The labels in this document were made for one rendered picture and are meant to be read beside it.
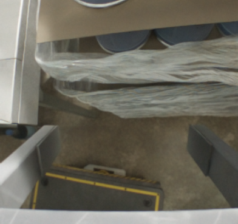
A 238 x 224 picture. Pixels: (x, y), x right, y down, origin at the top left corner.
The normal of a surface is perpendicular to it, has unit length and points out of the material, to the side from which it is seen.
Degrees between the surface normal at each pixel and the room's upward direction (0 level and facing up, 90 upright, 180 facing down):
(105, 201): 0
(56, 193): 0
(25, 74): 90
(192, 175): 0
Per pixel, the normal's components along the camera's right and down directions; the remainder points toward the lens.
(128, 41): 0.29, 0.94
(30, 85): 0.99, -0.04
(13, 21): -0.15, -0.15
